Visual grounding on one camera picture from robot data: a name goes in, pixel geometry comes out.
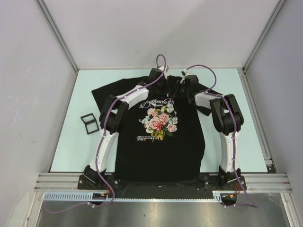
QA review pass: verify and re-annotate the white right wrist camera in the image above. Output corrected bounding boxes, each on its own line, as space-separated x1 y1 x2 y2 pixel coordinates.
180 69 190 84

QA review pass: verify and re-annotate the aluminium front rail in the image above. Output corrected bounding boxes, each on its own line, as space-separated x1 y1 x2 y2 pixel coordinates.
34 173 293 193

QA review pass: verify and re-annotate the white slotted cable duct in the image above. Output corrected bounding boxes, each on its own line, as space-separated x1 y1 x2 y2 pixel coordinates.
44 192 222 203

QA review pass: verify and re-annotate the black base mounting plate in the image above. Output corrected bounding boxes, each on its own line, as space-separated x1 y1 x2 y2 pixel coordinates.
77 173 247 191

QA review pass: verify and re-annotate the black floral print t-shirt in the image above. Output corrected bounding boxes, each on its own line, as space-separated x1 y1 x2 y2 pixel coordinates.
92 76 211 182

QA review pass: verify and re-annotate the black rectangular frame left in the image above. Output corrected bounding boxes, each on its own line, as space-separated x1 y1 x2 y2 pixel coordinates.
80 113 99 135

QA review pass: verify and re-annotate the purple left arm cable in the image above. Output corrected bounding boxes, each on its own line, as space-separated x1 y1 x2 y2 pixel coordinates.
44 54 169 212

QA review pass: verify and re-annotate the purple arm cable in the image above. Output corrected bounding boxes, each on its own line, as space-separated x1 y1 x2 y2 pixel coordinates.
181 64 258 209
44 54 169 212

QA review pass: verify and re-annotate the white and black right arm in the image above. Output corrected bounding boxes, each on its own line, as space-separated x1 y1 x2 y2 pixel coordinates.
175 71 244 190

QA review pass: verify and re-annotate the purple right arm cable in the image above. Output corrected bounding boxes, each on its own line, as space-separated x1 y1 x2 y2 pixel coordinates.
181 64 258 209

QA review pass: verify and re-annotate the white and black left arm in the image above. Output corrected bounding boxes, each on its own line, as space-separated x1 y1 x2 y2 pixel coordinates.
77 66 169 190

